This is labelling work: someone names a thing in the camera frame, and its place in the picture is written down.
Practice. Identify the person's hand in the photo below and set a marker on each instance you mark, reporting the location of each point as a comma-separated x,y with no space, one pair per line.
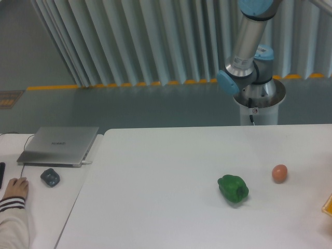
17,187

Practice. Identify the white striped sleeve forearm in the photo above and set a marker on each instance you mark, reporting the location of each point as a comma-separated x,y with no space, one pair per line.
14,223

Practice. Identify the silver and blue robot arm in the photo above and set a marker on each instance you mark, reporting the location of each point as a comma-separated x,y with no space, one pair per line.
241,68

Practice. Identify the green bell pepper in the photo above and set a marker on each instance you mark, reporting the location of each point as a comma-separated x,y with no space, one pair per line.
233,188

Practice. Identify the black phone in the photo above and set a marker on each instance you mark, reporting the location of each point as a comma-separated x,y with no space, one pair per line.
2,171

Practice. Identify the small dark grey tray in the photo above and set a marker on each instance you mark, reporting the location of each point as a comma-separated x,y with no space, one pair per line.
50,177

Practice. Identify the silver closed laptop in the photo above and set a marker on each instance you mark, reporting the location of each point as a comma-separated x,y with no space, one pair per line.
59,146

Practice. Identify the white folding partition screen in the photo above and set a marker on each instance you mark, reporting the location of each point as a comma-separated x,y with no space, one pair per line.
161,42

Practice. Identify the brown egg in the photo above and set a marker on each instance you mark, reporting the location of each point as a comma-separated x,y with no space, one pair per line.
279,173

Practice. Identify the yellow container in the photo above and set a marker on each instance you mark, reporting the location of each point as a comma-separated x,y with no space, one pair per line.
327,207

